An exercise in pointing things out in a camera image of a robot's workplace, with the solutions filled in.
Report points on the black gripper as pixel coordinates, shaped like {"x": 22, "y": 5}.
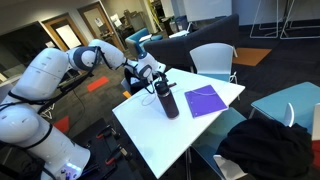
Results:
{"x": 160, "y": 74}

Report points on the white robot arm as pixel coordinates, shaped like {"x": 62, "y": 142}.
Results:
{"x": 40, "y": 100}

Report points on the dark purple water bottle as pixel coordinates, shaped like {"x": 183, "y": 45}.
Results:
{"x": 169, "y": 103}

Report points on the white chair under bag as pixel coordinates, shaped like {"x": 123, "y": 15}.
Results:
{"x": 126, "y": 85}

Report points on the teal armchair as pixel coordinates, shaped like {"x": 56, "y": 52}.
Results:
{"x": 141, "y": 40}

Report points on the purple folder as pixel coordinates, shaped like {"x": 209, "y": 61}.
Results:
{"x": 205, "y": 101}

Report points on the dark navy sofa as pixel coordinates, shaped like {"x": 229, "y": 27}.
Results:
{"x": 200, "y": 38}

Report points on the blue recycling bin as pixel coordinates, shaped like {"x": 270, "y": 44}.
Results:
{"x": 181, "y": 22}

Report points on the white chair with teal seat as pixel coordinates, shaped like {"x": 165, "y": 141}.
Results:
{"x": 216, "y": 131}

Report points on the wooden door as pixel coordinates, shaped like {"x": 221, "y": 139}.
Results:
{"x": 100, "y": 23}
{"x": 66, "y": 35}

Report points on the whiteboard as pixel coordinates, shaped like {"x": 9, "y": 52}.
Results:
{"x": 206, "y": 8}

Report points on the white chair holding jacket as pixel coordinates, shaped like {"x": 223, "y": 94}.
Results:
{"x": 230, "y": 168}

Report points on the black jacket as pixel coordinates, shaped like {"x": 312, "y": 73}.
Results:
{"x": 266, "y": 150}

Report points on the white whiteboard stand legs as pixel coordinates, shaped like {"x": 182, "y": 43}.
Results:
{"x": 283, "y": 20}

